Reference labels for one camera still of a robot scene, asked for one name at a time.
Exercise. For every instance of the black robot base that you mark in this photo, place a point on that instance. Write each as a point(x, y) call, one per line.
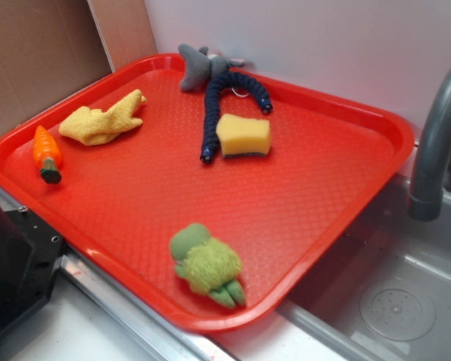
point(30, 254)

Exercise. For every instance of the yellow sponge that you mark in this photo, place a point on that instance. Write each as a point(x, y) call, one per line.
point(240, 136)

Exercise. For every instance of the red plastic tray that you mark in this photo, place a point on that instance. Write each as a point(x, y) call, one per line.
point(120, 203)

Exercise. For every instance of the green plush toy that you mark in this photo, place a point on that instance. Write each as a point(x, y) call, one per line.
point(209, 266)

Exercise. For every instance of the grey plush elephant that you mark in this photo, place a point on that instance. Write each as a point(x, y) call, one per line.
point(202, 67)

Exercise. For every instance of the yellow cloth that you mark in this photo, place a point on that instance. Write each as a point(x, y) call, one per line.
point(93, 127)

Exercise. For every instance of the orange toy carrot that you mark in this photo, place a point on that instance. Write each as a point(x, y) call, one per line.
point(47, 156)

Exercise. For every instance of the grey toy sink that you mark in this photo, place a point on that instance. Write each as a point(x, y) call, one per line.
point(381, 292)

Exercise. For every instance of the grey faucet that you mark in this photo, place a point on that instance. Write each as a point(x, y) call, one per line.
point(432, 166)

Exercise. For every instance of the brown cardboard panel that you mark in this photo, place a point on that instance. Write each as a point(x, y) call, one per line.
point(51, 49)

